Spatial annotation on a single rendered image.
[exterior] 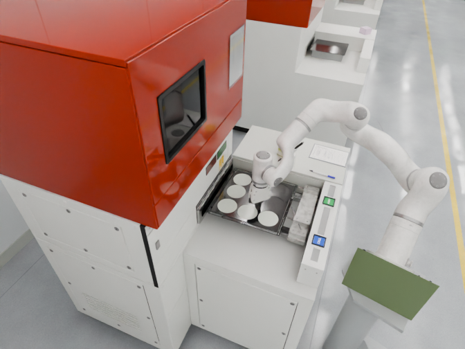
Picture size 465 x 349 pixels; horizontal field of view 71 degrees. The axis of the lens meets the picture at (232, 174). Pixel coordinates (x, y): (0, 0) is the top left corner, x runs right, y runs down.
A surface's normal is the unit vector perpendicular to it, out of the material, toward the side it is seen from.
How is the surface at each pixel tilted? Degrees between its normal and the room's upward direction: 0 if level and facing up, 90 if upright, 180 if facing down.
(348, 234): 0
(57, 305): 0
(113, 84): 90
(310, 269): 90
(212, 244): 0
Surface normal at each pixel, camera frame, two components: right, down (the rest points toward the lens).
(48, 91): -0.37, 0.60
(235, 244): 0.03, -0.76
